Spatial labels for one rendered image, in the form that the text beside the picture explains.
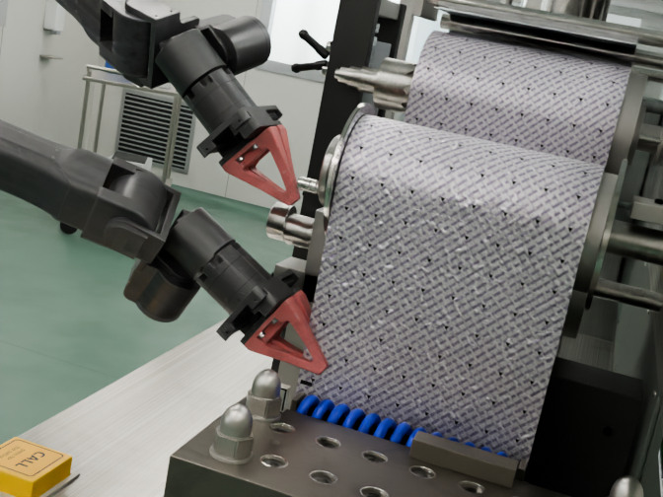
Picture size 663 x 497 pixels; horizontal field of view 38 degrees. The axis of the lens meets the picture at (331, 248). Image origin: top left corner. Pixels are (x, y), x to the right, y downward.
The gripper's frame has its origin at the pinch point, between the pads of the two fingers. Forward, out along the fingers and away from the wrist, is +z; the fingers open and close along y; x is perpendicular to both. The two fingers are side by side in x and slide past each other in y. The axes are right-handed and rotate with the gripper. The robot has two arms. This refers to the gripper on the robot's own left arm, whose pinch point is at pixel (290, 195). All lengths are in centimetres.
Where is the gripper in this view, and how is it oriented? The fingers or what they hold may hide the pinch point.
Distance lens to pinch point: 98.5
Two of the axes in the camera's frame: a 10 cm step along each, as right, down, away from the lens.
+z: 6.0, 8.0, -0.5
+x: 7.4, -5.8, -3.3
